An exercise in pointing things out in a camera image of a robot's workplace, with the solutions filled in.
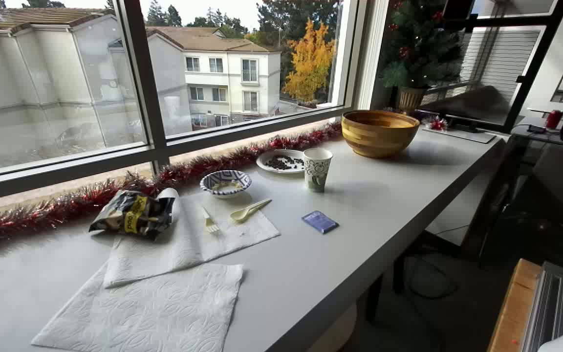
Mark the dark food bits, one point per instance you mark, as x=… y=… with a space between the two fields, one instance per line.
x=283 y=162

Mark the patterned paper cup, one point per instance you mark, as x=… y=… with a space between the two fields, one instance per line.
x=318 y=172

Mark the cream plastic spoon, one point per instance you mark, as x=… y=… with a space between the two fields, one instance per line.
x=246 y=213

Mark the pale food bits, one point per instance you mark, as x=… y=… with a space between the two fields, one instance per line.
x=228 y=185

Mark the small blue packet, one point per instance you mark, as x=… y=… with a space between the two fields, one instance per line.
x=320 y=222

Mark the large wooden bowl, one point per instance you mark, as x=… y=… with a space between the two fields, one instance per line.
x=380 y=134

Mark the creased white paper towel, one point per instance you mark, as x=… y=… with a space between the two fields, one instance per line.
x=185 y=252

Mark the crumpled black yellow snack bag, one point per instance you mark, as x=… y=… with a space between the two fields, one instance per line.
x=132 y=215

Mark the small red ornament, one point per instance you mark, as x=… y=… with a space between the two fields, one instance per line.
x=439 y=125

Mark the round beige stool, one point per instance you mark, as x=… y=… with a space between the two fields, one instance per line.
x=337 y=334

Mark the small potted Christmas tree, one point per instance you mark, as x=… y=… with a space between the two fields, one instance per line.
x=420 y=46

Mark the large white paper towel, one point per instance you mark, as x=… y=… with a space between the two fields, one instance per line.
x=146 y=314

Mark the red tinsel garland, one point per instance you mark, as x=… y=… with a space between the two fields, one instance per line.
x=48 y=213

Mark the wooden shelf board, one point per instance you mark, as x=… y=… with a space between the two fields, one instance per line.
x=513 y=314

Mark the red cup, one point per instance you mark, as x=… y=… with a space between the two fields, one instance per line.
x=554 y=121

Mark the grey metal rack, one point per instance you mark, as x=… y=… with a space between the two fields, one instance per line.
x=552 y=306

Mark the dark window frame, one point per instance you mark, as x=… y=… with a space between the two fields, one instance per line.
x=158 y=148

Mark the black metal frame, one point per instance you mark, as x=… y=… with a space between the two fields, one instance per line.
x=535 y=56

